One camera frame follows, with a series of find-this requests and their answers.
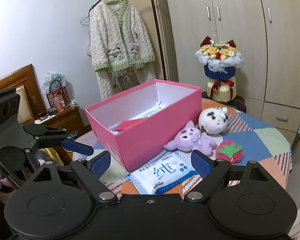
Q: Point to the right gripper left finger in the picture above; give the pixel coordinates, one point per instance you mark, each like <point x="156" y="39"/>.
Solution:
<point x="60" y="202"/>

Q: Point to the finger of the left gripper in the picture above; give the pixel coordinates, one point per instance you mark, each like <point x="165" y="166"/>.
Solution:
<point x="77" y="147"/>
<point x="73" y="135"/>

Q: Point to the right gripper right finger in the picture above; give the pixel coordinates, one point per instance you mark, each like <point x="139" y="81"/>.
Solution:
<point x="240" y="202"/>

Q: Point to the red envelope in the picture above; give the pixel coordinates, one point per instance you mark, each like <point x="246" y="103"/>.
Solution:
<point x="127" y="125"/>

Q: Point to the red strawberry plush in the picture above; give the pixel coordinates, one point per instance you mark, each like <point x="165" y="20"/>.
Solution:
<point x="229" y="151"/>

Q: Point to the pink cardboard box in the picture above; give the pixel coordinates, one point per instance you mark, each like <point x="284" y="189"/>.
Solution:
<point x="164" y="106"/>

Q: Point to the white blue wet wipes pack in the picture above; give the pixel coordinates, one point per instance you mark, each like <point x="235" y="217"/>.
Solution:
<point x="164" y="173"/>

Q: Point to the purple plush toy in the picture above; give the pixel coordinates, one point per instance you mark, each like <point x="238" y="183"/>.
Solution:
<point x="191" y="138"/>

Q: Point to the white panda plush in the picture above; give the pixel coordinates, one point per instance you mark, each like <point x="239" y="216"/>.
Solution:
<point x="213" y="120"/>

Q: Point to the wooden nightstand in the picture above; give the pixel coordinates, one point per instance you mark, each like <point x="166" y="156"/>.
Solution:
<point x="71" y="120"/>

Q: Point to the plastic bottle red label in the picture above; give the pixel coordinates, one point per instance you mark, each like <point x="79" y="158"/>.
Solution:
<point x="57" y="103"/>

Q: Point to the patchwork knitted table cover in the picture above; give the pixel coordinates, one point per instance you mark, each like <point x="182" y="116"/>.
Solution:
<point x="259" y="141"/>

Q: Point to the cream knitted cardigan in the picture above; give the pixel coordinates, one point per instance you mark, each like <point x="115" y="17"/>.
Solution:
<point x="119" y="47"/>

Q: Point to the yellow flower bouquet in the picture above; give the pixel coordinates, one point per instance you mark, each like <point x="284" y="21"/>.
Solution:
<point x="220" y="62"/>

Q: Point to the beige wardrobe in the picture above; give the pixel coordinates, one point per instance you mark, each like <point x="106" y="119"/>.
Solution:
<point x="266" y="32"/>

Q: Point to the dark bag with handles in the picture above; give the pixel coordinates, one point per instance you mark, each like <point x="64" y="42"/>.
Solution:
<point x="56" y="87"/>

